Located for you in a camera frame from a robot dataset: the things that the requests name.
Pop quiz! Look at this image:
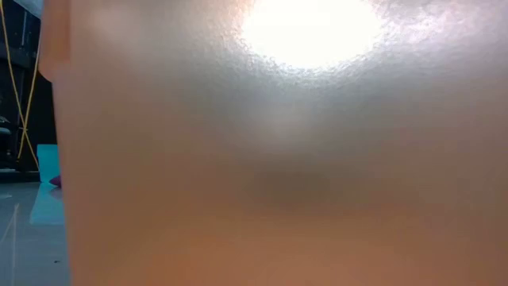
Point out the orange plastic tray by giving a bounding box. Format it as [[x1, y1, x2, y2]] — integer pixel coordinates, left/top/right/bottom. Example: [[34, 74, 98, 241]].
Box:
[[38, 0, 508, 286]]

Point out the teal plastic tray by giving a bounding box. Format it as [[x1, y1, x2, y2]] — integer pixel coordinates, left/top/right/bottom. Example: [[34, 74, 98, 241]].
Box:
[[37, 144, 61, 184]]

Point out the yellow cable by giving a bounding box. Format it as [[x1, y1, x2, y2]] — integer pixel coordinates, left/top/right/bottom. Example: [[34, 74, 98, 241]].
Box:
[[0, 0, 41, 171]]

